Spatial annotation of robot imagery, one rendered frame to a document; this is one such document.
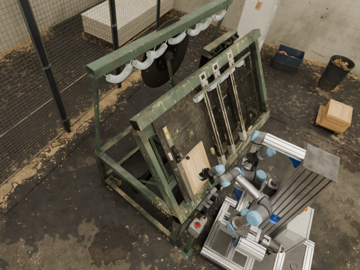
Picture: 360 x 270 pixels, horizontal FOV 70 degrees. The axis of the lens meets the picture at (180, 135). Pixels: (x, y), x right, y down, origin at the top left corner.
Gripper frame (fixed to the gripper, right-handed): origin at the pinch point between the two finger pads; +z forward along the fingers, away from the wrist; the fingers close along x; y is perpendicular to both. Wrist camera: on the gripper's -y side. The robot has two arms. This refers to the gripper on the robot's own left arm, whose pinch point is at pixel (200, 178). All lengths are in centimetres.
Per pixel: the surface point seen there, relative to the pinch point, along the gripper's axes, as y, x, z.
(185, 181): 2.4, -1.4, 26.1
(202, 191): -25.4, -15.3, 39.5
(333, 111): -164, -324, 18
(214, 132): 11, -63, 8
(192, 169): 3.3, -19.1, 25.6
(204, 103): 44, -66, -11
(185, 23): 116, -105, -33
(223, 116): 14, -86, 2
